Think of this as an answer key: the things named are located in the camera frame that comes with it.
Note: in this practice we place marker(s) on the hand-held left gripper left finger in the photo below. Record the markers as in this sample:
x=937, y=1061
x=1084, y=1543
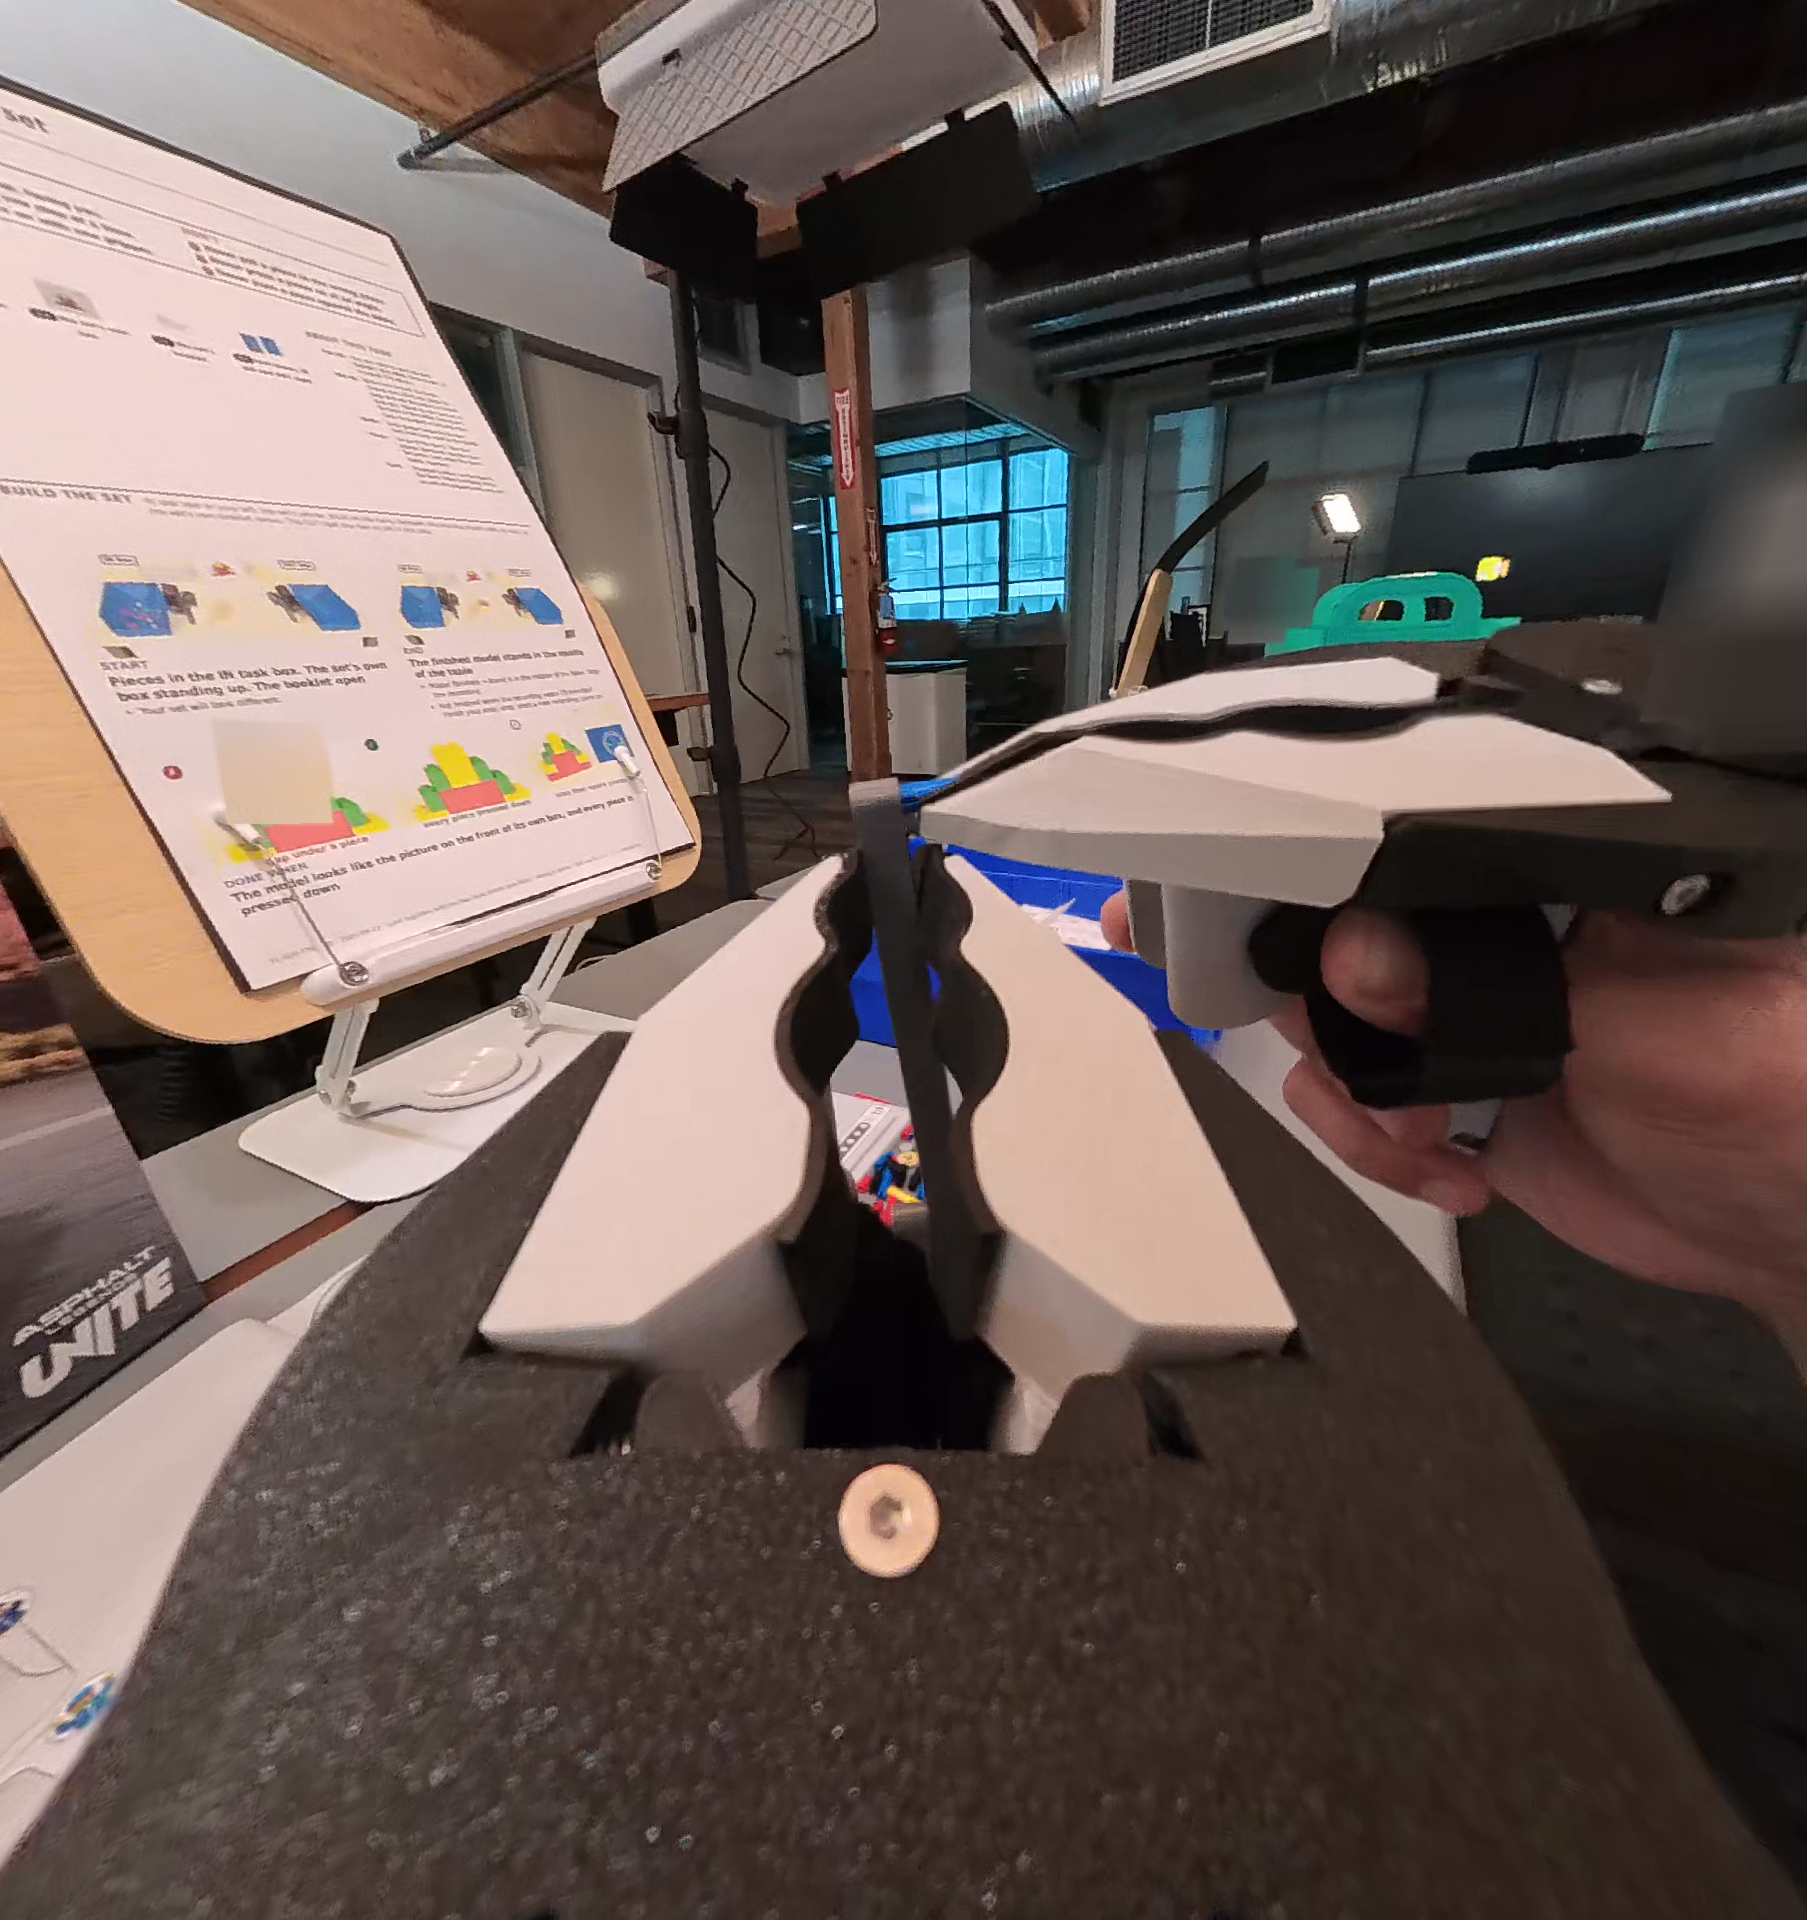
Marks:
x=648, y=1185

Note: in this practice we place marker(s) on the black light stand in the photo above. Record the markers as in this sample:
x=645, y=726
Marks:
x=709, y=601

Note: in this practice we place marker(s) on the studio lamp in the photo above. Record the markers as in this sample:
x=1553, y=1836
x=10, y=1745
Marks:
x=1335, y=518

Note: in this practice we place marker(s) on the wooden support post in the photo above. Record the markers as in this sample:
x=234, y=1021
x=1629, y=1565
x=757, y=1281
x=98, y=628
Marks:
x=857, y=629

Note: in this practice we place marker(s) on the large black screen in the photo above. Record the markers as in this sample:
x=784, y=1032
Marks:
x=1563, y=540

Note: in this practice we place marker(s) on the document stand with wooden board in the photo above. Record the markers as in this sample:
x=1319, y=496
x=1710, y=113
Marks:
x=77, y=901

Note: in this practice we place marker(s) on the person's right hand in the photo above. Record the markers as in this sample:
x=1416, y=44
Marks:
x=1669, y=1111

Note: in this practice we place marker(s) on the bundle of grey ceiling pipes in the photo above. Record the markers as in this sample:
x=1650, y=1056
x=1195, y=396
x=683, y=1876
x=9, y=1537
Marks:
x=1443, y=254

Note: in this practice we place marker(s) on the white paper slips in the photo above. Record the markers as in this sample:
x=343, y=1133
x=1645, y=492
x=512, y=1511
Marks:
x=1069, y=923

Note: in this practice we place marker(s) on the long dark grey lego beam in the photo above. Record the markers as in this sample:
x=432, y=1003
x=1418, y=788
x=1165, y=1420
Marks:
x=919, y=1051

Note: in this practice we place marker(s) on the black curved bar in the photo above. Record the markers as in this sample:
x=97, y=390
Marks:
x=1187, y=549

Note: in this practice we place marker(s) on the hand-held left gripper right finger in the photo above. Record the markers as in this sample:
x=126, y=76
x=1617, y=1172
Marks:
x=1129, y=1185

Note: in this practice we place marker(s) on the lego set box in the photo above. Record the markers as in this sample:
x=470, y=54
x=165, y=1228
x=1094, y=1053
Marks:
x=77, y=1320

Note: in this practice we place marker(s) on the red fire extinguisher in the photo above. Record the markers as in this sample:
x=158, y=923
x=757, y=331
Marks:
x=886, y=615

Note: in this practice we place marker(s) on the pile of colourful lego pins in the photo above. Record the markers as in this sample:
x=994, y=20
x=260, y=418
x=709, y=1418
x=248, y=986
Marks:
x=895, y=1185

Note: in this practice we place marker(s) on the white ceiling unit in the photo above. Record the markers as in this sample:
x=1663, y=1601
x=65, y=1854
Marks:
x=798, y=90

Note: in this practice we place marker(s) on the blue plastic bin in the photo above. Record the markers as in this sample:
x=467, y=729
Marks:
x=1121, y=966

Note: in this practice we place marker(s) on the white air vent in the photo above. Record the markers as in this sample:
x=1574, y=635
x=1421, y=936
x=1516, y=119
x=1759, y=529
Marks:
x=1218, y=39

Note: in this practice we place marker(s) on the open instruction booklet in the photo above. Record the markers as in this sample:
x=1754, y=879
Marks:
x=34, y=1501

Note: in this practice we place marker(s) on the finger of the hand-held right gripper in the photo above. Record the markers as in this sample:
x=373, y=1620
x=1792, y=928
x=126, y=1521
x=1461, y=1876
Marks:
x=1218, y=694
x=1218, y=811

